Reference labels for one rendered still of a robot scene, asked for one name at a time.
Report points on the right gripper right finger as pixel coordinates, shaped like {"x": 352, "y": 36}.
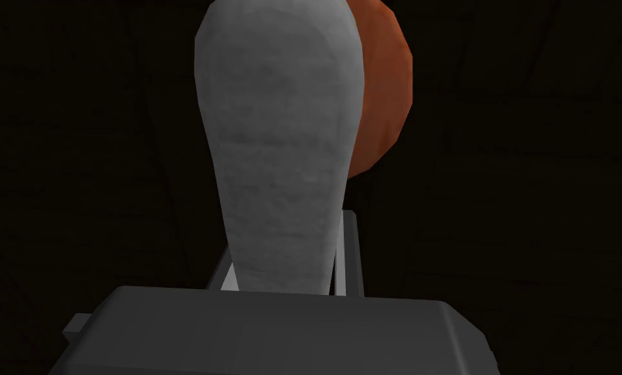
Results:
{"x": 350, "y": 255}

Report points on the pale grey tapered shape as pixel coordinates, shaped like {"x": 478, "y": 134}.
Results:
{"x": 279, "y": 146}

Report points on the reddish orange ball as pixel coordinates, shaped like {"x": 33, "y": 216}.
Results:
{"x": 383, "y": 94}

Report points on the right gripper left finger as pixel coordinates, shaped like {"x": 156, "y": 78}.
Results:
{"x": 226, "y": 278}

